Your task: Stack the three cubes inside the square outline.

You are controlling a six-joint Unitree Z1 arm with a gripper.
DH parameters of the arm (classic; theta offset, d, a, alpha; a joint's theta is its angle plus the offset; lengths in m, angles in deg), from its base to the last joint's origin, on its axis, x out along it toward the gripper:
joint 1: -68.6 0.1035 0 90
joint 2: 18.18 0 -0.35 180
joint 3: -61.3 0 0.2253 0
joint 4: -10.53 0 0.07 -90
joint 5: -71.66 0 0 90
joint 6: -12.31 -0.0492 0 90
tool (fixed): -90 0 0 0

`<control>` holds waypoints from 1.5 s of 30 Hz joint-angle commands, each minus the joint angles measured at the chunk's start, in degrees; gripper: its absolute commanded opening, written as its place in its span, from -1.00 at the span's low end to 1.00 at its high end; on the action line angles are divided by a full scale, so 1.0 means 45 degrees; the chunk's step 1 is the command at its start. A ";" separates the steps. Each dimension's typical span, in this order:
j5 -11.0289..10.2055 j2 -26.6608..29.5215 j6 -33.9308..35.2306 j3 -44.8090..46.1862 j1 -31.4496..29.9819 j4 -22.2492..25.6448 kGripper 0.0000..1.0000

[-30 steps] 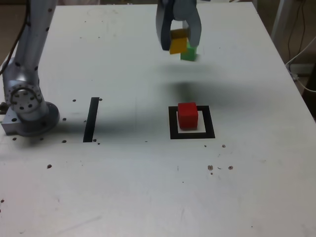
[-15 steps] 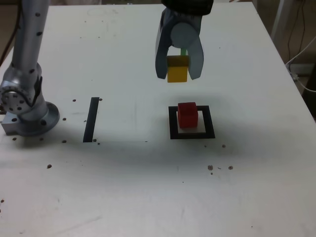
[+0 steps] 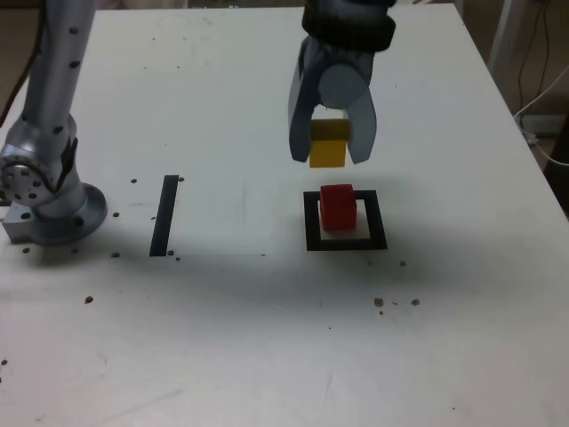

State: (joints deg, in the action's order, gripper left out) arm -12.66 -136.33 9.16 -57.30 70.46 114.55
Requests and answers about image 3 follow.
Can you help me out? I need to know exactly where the thin black cable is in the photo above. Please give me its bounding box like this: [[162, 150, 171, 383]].
[[517, 0, 550, 112]]

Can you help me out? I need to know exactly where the grey metal post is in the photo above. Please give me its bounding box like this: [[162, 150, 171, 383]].
[[487, 0, 524, 68]]

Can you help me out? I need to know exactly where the red cube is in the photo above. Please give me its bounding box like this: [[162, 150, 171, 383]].
[[319, 183, 357, 232]]

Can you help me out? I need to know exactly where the black tape square outline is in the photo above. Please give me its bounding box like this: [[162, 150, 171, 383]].
[[302, 189, 389, 253]]

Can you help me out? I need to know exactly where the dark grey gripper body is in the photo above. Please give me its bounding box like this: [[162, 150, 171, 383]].
[[301, 37, 375, 80]]

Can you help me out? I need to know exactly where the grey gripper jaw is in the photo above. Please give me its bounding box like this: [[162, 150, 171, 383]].
[[287, 44, 322, 164], [317, 61, 379, 166]]

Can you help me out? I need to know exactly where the black tape strip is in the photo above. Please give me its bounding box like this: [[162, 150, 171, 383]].
[[148, 174, 180, 258]]

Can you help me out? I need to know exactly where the yellow cube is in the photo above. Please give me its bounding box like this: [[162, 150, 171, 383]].
[[309, 118, 352, 169]]

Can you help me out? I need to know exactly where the white cable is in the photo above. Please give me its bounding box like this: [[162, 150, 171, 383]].
[[513, 65, 569, 166]]

